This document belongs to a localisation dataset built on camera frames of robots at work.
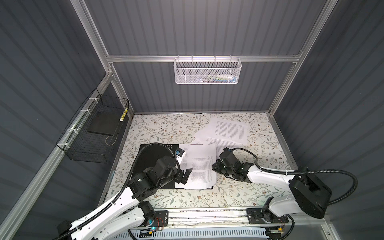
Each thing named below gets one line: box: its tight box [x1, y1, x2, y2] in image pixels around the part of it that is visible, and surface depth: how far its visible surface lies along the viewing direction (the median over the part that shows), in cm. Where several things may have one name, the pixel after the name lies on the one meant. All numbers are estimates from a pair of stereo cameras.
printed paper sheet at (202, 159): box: [175, 142, 217, 190], surface depth 93 cm
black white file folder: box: [130, 144, 213, 190], surface depth 55 cm
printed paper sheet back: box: [198, 117, 249, 145], surface depth 111 cm
